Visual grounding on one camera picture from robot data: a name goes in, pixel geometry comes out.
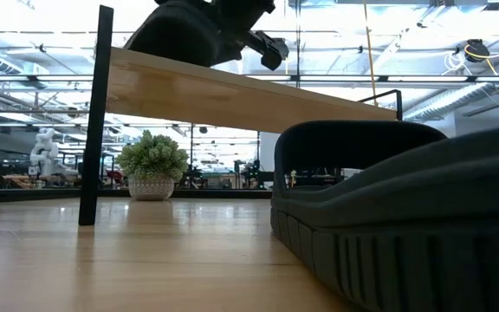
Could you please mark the wooden shelf with black frame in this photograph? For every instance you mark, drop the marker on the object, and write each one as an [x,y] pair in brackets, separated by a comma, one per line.
[232,95]

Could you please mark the white humanoid robot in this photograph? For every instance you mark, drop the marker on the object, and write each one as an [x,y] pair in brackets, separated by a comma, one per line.
[46,151]

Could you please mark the black aluminium table frame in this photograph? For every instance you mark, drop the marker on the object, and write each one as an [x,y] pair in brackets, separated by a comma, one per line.
[37,196]

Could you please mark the green plant in white pot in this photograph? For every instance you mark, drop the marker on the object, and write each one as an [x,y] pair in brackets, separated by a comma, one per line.
[152,164]

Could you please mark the black rubber slide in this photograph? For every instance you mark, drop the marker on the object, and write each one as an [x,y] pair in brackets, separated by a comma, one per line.
[171,34]
[405,260]

